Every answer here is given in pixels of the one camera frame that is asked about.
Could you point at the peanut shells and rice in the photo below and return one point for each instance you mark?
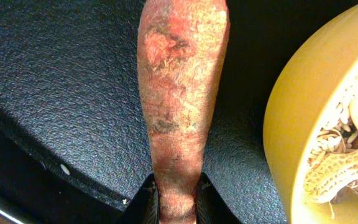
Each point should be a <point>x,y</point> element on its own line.
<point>333,160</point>

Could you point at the yellow bowl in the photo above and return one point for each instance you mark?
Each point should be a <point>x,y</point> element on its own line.
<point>308,87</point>

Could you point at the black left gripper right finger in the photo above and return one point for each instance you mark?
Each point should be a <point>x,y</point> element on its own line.
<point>210,207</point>

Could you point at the round black serving tray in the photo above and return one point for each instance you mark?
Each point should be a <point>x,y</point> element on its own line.
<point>73,141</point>

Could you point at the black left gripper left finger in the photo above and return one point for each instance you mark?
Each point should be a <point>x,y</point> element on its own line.
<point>144,207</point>

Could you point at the orange carrot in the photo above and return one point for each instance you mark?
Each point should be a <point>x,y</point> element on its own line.
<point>181,47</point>

